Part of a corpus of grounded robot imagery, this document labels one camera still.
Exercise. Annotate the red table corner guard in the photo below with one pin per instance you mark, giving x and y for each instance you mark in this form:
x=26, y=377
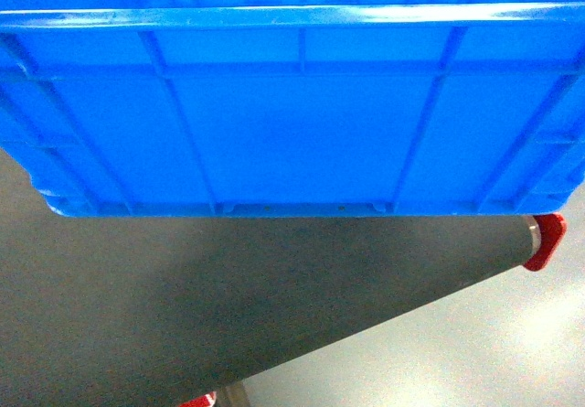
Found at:
x=551, y=229

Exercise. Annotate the large blue plastic crate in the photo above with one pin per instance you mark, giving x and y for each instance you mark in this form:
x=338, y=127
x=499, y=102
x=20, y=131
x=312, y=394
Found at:
x=241, y=108

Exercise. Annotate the black table mat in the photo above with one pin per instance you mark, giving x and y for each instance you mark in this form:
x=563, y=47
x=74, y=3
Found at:
x=154, y=312

